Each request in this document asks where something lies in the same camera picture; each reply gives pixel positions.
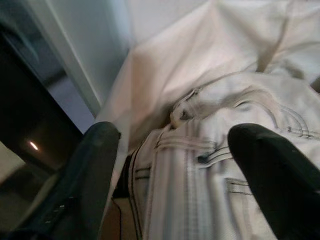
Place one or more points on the white door frame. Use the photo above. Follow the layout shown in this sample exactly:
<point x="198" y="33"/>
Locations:
<point x="75" y="57"/>

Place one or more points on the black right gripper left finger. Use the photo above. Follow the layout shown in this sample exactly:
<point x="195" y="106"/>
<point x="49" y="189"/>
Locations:
<point x="82" y="175"/>

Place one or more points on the white garment with dark stitching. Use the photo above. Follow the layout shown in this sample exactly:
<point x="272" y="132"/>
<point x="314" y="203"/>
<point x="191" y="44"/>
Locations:
<point x="190" y="175"/>

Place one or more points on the black glossy appliance panel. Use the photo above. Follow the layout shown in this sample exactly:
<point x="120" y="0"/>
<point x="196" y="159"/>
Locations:
<point x="30" y="120"/>

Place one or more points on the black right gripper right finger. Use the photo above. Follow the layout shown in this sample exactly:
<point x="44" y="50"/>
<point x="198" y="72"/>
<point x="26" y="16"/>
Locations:
<point x="275" y="172"/>

